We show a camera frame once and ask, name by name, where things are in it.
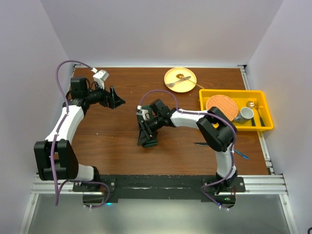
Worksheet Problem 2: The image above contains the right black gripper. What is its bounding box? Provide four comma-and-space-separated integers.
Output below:
138, 115, 164, 146

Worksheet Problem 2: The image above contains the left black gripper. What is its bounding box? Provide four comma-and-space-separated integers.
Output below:
84, 80, 125, 109

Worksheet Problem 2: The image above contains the dark green cloth napkin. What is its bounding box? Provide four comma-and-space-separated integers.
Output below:
136, 105, 158, 148

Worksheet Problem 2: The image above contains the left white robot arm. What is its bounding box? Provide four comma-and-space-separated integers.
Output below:
34, 75, 125, 192

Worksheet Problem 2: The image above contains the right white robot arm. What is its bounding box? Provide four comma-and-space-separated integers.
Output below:
136, 99, 237, 192

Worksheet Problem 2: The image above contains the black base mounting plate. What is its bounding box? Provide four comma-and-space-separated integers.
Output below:
73, 175, 246, 207

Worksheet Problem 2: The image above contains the yellow round plate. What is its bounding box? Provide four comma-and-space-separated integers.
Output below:
164, 67, 197, 93

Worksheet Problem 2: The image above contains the silver fork on plate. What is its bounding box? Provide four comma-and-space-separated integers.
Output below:
166, 76, 191, 87

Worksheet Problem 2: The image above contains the orange woven coaster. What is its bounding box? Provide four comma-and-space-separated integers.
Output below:
205, 95, 238, 121

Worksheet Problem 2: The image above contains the grey mug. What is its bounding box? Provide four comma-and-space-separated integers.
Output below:
234, 107, 254, 124

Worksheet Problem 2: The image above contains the gold spoon in bin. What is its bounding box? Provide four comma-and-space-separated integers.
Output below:
247, 101, 261, 117

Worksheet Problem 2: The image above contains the yellow plastic bin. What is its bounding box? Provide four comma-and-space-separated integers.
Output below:
199, 89, 274, 132

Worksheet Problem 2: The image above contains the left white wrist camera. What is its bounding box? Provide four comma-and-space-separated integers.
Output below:
93, 70, 109, 89

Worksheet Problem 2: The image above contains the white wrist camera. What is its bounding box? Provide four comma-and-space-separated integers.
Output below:
136, 105, 150, 121
93, 70, 109, 89

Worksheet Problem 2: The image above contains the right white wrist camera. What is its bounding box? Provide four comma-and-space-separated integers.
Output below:
136, 105, 150, 121

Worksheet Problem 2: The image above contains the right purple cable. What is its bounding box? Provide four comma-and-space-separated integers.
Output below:
140, 89, 237, 212

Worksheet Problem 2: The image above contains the aluminium frame rail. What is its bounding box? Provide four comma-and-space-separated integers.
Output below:
31, 175, 288, 195

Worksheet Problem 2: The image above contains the dark handled utensil in bin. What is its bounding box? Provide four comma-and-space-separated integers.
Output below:
257, 106, 266, 127

